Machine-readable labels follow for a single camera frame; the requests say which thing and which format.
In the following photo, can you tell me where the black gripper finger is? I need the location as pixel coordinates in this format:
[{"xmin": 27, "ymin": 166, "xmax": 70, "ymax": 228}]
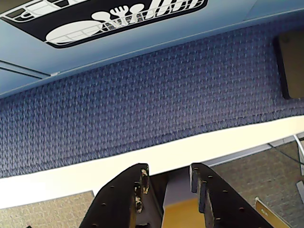
[
  {"xmin": 189, "ymin": 162, "xmax": 274, "ymax": 228},
  {"xmin": 79, "ymin": 162, "xmax": 150, "ymax": 228}
]

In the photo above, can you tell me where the yellow wooden block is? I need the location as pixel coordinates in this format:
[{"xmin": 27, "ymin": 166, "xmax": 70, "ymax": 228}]
[{"xmin": 163, "ymin": 199, "xmax": 205, "ymax": 228}]

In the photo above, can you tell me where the blue woven placemat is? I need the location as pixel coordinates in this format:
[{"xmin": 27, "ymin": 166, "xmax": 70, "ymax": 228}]
[{"xmin": 0, "ymin": 20, "xmax": 304, "ymax": 179}]

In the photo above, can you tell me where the light blue dish-rack box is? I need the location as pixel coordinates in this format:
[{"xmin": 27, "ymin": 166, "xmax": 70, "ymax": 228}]
[{"xmin": 0, "ymin": 0, "xmax": 304, "ymax": 98}]

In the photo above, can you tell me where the black dish rack sticker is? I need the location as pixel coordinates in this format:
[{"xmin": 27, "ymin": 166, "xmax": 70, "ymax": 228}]
[{"xmin": 0, "ymin": 0, "xmax": 209, "ymax": 49}]

